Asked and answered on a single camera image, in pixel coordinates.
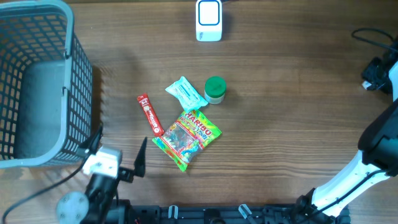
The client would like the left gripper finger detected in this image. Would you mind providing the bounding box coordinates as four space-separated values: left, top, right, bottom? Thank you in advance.
134 137 147 177
77 125 103 157

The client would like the red snack stick packet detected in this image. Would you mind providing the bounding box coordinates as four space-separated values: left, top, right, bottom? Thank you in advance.
137 93 164 137

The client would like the Haribo gummy worms bag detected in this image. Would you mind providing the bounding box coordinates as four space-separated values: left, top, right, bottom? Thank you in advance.
152 110 222 172

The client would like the light teal tissue pack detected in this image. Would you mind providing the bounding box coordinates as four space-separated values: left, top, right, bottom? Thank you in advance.
165 76 208 112

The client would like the green lid plastic jar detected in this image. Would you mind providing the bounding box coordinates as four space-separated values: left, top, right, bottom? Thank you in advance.
204 76 226 104

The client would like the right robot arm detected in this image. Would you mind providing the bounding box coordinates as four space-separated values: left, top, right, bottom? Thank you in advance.
289 39 397 223

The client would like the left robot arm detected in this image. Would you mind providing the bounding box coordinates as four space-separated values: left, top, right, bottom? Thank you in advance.
56 127 147 223

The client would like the white barcode scanner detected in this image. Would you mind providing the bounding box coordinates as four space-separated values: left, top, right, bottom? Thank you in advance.
195 0 223 42

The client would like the grey plastic mesh basket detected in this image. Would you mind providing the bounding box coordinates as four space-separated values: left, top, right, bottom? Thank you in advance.
1 1 93 169

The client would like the left black cable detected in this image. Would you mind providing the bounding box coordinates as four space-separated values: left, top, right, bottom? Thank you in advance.
1 155 90 224

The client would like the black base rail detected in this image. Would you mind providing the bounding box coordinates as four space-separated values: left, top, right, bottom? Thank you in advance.
105 203 351 224

